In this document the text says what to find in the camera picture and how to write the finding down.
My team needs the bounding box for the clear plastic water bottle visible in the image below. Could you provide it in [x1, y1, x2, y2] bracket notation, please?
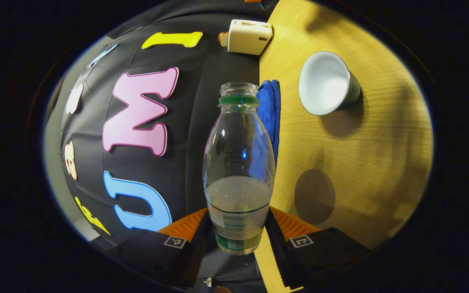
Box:
[202, 81, 276, 256]

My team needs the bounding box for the brown round coaster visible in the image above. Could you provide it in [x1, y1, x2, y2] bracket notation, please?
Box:
[294, 169, 336, 225]

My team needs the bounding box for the white toaster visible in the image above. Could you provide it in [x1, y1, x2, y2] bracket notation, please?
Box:
[227, 19, 274, 56]

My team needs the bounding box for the black backdrop cloth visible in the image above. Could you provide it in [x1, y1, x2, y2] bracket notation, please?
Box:
[57, 0, 270, 285]

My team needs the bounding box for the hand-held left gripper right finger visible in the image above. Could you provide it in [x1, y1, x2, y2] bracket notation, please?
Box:
[264, 206, 373, 291]

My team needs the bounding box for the white teacup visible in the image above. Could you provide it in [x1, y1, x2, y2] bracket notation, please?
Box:
[298, 51, 362, 117]

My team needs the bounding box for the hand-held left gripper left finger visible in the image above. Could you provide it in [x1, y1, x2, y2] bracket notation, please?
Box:
[107, 208, 213, 287]

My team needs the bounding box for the blue towel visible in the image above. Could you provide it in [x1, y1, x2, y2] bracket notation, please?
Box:
[256, 79, 281, 164]

